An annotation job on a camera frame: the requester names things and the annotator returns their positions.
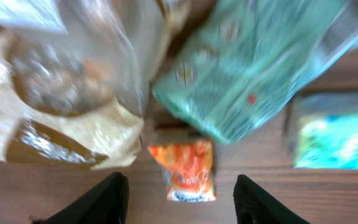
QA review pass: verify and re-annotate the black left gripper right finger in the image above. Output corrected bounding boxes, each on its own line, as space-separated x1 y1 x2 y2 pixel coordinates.
233 174 309 224

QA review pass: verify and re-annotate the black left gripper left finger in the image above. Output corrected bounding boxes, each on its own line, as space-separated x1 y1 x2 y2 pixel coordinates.
32 172 129 224

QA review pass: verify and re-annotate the teal snack packet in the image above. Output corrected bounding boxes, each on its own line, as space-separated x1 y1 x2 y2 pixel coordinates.
152 0 358 144

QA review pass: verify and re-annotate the teal white small packet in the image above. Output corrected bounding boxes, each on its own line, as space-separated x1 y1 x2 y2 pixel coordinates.
287 91 358 170

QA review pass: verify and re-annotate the orange red snack packet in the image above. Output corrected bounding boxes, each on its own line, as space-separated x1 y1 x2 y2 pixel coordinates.
149 139 217 203

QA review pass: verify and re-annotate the brown white snack pouch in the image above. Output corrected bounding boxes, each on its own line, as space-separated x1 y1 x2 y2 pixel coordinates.
0 0 191 170

